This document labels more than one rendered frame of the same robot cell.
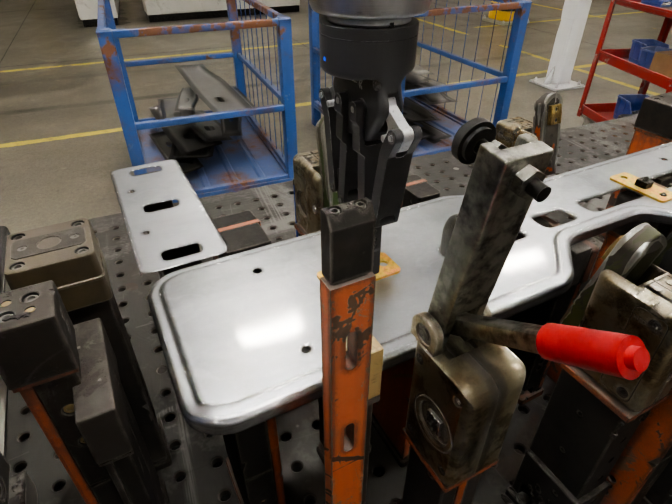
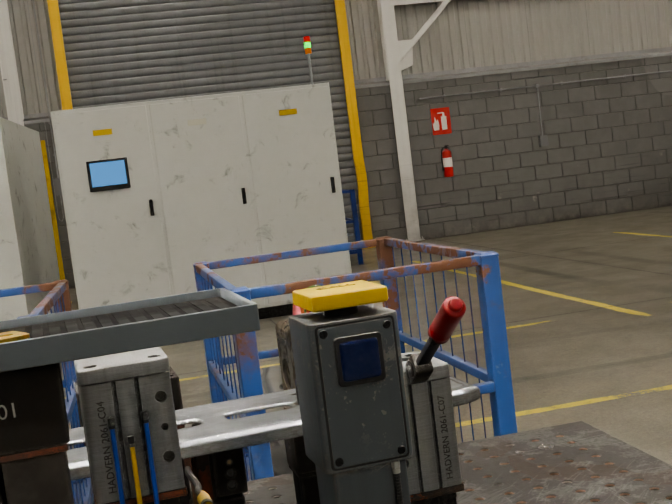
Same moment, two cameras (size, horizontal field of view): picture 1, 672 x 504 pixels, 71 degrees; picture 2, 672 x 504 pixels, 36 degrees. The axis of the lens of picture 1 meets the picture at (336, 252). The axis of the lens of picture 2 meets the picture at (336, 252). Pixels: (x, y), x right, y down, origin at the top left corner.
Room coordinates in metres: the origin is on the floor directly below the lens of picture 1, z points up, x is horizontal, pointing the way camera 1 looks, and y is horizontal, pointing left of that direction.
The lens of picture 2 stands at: (-0.22, -1.19, 1.25)
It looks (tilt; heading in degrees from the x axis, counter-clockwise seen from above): 5 degrees down; 12
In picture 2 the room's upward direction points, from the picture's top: 7 degrees counter-clockwise
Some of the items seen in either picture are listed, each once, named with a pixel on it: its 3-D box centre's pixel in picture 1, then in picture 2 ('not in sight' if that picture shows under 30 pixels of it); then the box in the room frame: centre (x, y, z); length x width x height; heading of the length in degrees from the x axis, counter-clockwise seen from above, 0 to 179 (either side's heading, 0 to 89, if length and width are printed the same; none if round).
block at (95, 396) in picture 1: (131, 460); not in sight; (0.28, 0.22, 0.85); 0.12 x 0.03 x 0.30; 27
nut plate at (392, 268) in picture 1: (359, 268); not in sight; (0.39, -0.02, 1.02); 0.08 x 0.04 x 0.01; 117
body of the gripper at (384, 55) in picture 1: (366, 79); not in sight; (0.39, -0.02, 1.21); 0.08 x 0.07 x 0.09; 27
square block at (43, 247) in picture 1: (101, 367); not in sight; (0.38, 0.28, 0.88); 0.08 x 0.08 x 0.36; 27
